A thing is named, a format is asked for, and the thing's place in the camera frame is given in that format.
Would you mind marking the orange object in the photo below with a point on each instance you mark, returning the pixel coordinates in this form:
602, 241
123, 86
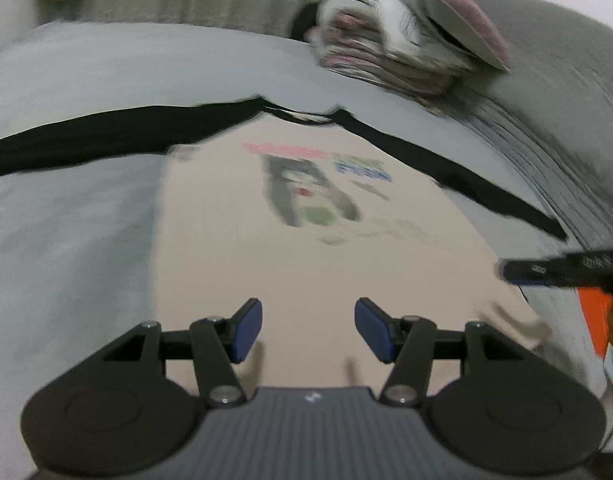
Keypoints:
593, 322

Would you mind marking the pink grey pillow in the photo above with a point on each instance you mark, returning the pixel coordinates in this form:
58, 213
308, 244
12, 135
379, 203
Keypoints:
461, 5

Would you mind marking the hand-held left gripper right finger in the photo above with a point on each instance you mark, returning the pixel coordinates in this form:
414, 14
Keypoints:
371, 329

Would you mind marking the grey quilted bedspread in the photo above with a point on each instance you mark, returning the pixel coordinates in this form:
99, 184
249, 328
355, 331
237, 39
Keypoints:
561, 85

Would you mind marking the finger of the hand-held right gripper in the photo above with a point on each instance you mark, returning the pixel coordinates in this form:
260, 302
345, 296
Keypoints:
531, 271

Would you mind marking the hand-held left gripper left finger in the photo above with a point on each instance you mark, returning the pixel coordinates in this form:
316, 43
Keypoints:
246, 329

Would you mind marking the black cloth bundle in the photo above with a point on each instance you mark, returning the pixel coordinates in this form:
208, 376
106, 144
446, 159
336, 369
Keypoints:
301, 22

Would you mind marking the white printed pillow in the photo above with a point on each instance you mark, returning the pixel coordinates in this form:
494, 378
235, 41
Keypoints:
386, 15

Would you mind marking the cream and black shirt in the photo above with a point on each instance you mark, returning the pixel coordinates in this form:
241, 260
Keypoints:
236, 245

